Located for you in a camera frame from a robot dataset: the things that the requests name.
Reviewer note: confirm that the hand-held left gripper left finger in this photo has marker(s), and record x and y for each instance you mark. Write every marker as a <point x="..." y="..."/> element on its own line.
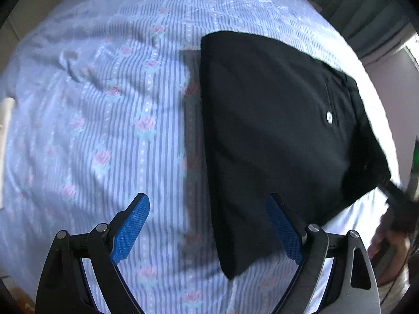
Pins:
<point x="131" y="229"/>

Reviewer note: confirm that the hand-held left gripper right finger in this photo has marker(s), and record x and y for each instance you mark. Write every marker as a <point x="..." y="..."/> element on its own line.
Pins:
<point x="283" y="232"/>

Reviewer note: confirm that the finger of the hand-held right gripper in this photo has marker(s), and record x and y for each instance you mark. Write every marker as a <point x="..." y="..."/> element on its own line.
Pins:
<point x="391" y="191"/>

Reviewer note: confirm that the black pants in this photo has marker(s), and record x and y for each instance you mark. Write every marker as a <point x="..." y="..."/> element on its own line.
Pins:
<point x="268" y="121"/>

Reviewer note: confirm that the person's right hand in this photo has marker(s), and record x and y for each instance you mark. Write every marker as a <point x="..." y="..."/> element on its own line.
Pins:
<point x="391" y="255"/>

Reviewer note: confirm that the blue striped floral bed sheet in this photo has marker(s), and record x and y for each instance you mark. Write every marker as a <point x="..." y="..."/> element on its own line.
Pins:
<point x="98" y="121"/>

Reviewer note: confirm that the beige knit sweater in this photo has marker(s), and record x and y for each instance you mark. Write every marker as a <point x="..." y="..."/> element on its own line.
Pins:
<point x="5" y="150"/>

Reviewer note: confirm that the grey-green curtain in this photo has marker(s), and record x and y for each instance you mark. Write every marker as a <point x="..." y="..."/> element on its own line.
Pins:
<point x="366" y="16"/>

